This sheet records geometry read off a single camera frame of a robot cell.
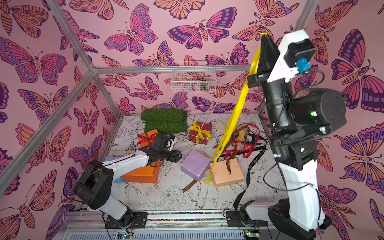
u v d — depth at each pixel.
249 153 0.97
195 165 0.86
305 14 0.71
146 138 0.97
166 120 1.13
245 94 0.43
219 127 1.12
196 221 0.74
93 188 0.45
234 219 0.73
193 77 0.95
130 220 0.67
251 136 1.06
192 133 1.01
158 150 0.70
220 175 0.83
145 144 0.94
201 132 1.00
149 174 0.81
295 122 0.28
